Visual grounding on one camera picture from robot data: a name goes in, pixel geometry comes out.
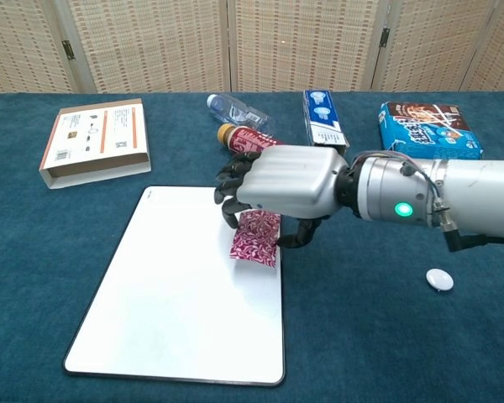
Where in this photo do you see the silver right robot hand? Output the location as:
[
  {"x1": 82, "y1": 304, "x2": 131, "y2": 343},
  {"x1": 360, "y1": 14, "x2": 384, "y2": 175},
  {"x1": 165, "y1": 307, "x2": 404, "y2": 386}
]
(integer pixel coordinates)
[{"x1": 213, "y1": 144, "x2": 349, "y2": 249}]

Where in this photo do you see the red patterned card pack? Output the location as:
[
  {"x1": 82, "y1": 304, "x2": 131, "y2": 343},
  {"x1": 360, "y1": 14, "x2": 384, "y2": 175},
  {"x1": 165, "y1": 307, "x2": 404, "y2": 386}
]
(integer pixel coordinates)
[{"x1": 228, "y1": 210, "x2": 282, "y2": 269}]

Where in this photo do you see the white round magnet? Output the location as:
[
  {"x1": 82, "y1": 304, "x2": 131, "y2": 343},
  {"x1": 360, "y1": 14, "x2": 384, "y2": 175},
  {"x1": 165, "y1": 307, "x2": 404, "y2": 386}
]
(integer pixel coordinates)
[{"x1": 425, "y1": 268, "x2": 454, "y2": 291}]

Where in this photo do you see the white rectangular board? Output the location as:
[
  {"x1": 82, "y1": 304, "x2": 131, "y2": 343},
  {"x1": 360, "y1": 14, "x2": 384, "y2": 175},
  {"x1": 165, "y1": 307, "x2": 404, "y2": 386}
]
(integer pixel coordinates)
[{"x1": 62, "y1": 186, "x2": 286, "y2": 387}]

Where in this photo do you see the red label drink bottle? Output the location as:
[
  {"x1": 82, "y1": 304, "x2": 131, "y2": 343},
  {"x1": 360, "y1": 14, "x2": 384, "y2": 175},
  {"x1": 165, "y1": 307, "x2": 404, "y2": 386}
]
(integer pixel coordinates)
[{"x1": 217, "y1": 123, "x2": 285, "y2": 155}]

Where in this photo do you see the blue and white toothpaste box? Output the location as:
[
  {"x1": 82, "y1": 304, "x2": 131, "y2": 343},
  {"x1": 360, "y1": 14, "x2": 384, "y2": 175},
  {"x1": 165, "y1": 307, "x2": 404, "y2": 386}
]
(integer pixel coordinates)
[{"x1": 302, "y1": 89, "x2": 350, "y2": 149}]

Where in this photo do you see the clear plastic water bottle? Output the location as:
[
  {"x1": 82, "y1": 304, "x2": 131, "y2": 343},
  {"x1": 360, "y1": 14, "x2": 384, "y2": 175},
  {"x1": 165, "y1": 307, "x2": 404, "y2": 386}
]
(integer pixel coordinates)
[{"x1": 206, "y1": 93, "x2": 276, "y2": 134}]

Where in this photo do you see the woven folding screen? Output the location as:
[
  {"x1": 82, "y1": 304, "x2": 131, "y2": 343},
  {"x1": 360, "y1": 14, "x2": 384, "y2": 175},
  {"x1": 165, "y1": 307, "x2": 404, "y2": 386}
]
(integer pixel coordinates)
[{"x1": 0, "y1": 0, "x2": 504, "y2": 97}]

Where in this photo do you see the blue snack box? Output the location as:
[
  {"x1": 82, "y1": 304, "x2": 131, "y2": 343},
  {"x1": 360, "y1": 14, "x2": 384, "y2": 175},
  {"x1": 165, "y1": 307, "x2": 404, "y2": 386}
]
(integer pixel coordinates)
[{"x1": 377, "y1": 101, "x2": 485, "y2": 160}]

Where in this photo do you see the white and orange cardboard box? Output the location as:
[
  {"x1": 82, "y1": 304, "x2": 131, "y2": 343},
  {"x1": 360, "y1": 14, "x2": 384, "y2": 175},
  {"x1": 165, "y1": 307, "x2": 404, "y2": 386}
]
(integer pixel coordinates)
[{"x1": 39, "y1": 98, "x2": 153, "y2": 191}]

